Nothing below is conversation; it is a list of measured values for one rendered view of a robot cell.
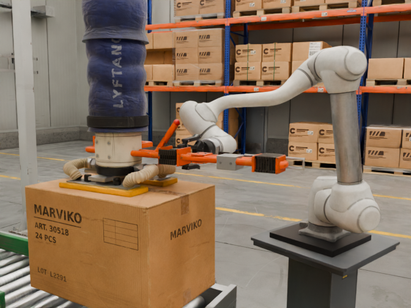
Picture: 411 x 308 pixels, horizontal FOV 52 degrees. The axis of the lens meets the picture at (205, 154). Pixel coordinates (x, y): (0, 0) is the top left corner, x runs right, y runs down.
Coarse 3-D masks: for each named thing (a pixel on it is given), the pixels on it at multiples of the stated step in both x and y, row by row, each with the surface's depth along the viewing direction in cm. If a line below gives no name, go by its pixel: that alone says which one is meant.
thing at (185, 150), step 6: (162, 150) 144; (168, 150) 143; (174, 150) 142; (180, 150) 143; (186, 150) 146; (162, 156) 145; (168, 156) 144; (174, 156) 143; (162, 162) 145; (168, 162) 143; (174, 162) 142; (180, 162) 144; (186, 162) 147
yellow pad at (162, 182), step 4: (112, 180) 169; (148, 180) 160; (152, 180) 160; (156, 180) 160; (160, 180) 160; (164, 180) 160; (168, 180) 160; (172, 180) 162; (176, 180) 165; (144, 184) 161; (148, 184) 160; (152, 184) 159; (156, 184) 159; (160, 184) 158; (164, 184) 157; (168, 184) 160
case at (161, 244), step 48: (48, 192) 152; (96, 192) 148; (192, 192) 148; (48, 240) 155; (96, 240) 142; (144, 240) 130; (192, 240) 150; (48, 288) 159; (96, 288) 145; (144, 288) 133; (192, 288) 153
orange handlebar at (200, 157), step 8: (144, 144) 178; (152, 144) 184; (136, 152) 152; (144, 152) 150; (152, 152) 149; (200, 152) 145; (184, 160) 143; (192, 160) 141; (200, 160) 139; (208, 160) 138; (216, 160) 136; (240, 160) 132; (248, 160) 131; (280, 168) 127
